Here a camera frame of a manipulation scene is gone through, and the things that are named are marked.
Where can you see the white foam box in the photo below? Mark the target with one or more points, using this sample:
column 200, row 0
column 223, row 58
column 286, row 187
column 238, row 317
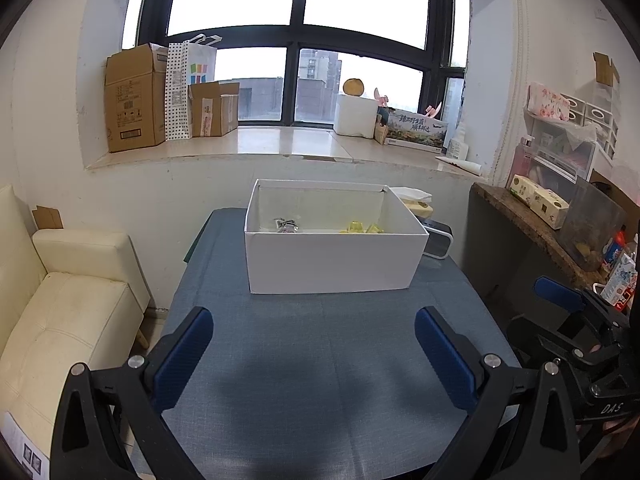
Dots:
column 355, row 117

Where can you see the dark clear plastic container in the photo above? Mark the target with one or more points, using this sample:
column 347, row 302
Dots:
column 592, row 220

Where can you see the cardboard scrap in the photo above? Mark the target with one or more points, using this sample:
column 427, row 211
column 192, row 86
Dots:
column 47, row 217

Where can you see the person's right hand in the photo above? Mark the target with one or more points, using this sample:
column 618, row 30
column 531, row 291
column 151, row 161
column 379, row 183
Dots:
column 614, row 426

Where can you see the printed paper sheet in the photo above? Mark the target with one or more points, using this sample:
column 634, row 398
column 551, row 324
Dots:
column 22, row 447

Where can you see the pink toy figure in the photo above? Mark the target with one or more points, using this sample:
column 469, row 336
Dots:
column 433, row 110
column 382, row 97

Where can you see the landscape printed carton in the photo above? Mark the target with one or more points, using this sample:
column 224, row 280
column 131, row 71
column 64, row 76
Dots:
column 415, row 130

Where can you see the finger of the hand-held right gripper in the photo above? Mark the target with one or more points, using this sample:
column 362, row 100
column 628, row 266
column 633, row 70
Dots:
column 557, row 292
column 545, row 342

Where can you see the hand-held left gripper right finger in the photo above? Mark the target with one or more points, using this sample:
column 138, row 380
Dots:
column 447, row 360

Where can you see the tall cardboard box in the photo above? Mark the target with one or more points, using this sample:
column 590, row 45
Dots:
column 135, row 100

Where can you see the pile of yellow snack packets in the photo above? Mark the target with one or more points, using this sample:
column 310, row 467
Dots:
column 357, row 227

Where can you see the white wall switch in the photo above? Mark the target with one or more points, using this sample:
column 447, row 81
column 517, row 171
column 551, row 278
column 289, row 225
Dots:
column 600, row 14

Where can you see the white storage box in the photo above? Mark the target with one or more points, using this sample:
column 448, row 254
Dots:
column 325, row 265

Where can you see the small brown paper bag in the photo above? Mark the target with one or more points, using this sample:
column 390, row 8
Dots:
column 382, row 130

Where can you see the cardboard wall holder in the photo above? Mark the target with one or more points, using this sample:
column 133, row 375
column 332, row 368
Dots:
column 605, row 67

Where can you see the yellow tissue box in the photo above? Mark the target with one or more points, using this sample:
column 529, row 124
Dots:
column 417, row 207

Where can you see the plastic drawer unit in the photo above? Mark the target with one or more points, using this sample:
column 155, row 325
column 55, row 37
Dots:
column 565, row 160

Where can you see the blue tablecloth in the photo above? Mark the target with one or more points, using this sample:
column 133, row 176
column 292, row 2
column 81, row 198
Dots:
column 310, row 360

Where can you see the small open cardboard box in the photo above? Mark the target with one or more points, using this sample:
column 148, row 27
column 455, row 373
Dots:
column 220, row 110

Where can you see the white paper envelope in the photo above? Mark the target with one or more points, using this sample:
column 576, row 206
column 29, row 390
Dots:
column 460, row 164

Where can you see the white plastic bottle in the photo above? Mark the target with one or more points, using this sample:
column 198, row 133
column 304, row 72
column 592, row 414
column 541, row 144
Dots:
column 457, row 146

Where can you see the white blue milk carton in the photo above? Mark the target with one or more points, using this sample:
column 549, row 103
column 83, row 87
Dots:
column 620, row 282

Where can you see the black white-framed device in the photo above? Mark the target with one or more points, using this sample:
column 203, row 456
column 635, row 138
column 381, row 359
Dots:
column 437, row 242

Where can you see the wooden side shelf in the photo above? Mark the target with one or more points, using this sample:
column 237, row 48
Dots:
column 505, row 205

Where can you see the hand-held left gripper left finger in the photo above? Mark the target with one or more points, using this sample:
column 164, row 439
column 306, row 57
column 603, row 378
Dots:
column 180, row 360

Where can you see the yellow patterned tissue pack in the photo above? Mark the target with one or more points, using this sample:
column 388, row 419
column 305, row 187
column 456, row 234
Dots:
column 550, row 207
column 525, row 189

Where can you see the cream leather sofa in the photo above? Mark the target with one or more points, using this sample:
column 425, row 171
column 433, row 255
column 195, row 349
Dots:
column 60, row 310

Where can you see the yellow pomelo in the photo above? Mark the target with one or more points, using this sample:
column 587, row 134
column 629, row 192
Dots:
column 353, row 87

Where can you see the black window frame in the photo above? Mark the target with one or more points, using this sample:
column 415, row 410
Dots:
column 295, row 35

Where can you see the pink floral tissue pack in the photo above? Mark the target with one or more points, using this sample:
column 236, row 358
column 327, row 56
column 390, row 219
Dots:
column 547, row 101

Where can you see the red capped bottle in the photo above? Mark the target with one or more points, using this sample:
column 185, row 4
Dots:
column 617, row 245

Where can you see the dotted white paper bag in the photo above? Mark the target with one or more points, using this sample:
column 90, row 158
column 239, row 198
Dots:
column 177, row 110

